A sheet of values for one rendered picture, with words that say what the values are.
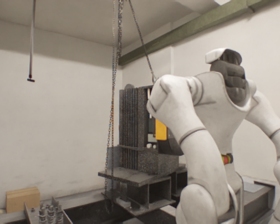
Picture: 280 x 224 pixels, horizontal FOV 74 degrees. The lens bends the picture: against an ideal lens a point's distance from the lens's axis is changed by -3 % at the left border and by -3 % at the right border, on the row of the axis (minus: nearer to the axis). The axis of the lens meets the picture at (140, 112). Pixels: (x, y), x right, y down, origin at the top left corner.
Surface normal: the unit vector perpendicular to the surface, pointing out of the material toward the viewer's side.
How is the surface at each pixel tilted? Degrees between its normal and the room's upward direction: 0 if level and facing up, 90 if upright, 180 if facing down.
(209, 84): 88
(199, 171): 90
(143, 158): 90
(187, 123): 59
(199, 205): 86
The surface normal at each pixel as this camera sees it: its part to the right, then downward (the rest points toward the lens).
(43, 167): 0.59, -0.04
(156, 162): -0.62, -0.04
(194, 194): -0.78, -0.22
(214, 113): -0.62, 0.43
